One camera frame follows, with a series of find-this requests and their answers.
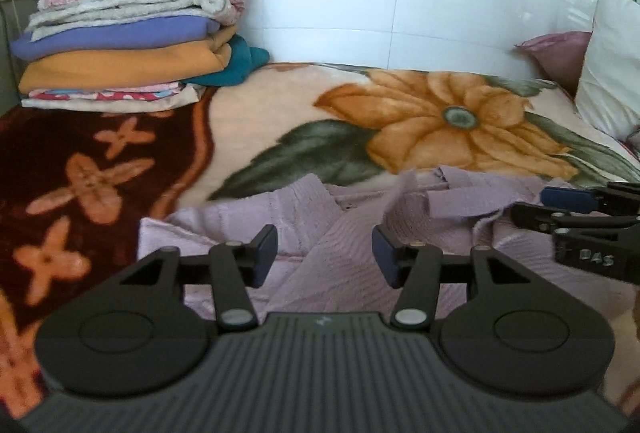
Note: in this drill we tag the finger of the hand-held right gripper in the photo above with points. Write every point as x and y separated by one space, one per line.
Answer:
565 198
535 215

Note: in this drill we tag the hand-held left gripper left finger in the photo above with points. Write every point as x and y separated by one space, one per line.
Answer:
265 253

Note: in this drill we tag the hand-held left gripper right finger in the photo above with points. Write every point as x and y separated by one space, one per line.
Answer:
382 258

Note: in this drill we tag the lilac knitted cardigan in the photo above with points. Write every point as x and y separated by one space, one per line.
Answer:
345 233

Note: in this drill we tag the white pillow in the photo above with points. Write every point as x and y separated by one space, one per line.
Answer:
612 73

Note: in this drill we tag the pink pillow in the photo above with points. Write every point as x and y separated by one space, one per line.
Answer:
560 58

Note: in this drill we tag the floral plush blanket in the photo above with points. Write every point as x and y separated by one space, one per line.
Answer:
300 113

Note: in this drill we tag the teal folded cloth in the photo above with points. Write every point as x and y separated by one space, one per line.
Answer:
235 63

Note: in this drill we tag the printed folded sheet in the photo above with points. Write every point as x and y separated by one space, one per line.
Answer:
110 98

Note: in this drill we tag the orange folded cloth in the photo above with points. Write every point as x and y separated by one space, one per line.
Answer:
115 68

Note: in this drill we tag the purple folded cloth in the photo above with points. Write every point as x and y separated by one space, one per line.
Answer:
110 38

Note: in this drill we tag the grey fleece folded blanket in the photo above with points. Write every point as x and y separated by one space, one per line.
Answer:
125 10

